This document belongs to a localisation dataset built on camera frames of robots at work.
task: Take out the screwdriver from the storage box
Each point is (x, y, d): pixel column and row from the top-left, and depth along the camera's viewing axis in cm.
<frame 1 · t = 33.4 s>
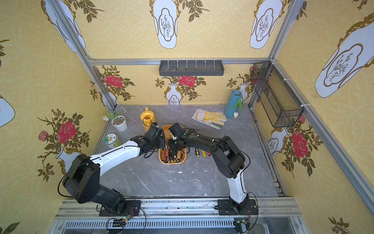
left hand: (157, 139, 90), fingers closed
right hand: (174, 143, 94), fingers closed
yellow storage box: (167, 156, 89), point 6 cm above the table
yellow watering can: (147, 118, 102), point 11 cm above the table
white potted plant: (120, 121, 103), point 8 cm above the table
round tape tin: (110, 139, 94), point 8 cm above the table
yellow white work glove: (214, 119, 112), point 2 cm above the table
teal vase with flower: (234, 100, 103), point 18 cm above the table

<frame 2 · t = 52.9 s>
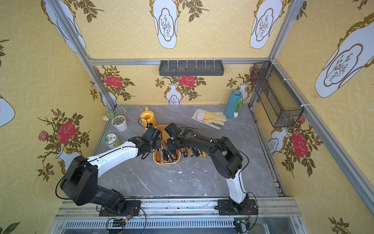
left hand: (150, 140, 90), fingers closed
right hand: (174, 141, 94), fingers closed
tan grip black screwdriver: (191, 152, 94), point 3 cm above the table
the other named things where they were.

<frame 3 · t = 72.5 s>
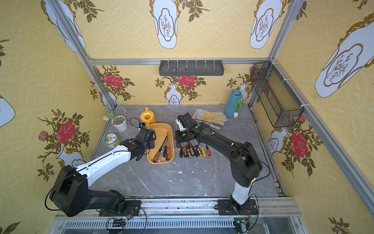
left hand: (143, 139, 88), fingers closed
right hand: (180, 133, 88), fingers closed
orange handled small screwdriver: (168, 150, 93), point 4 cm above the table
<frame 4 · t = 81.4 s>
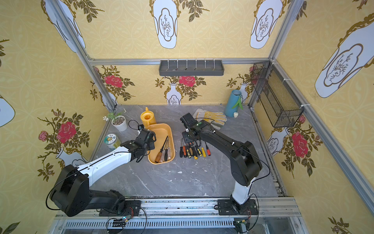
left hand: (143, 140, 88), fingers closed
right hand: (192, 134, 90), fingers closed
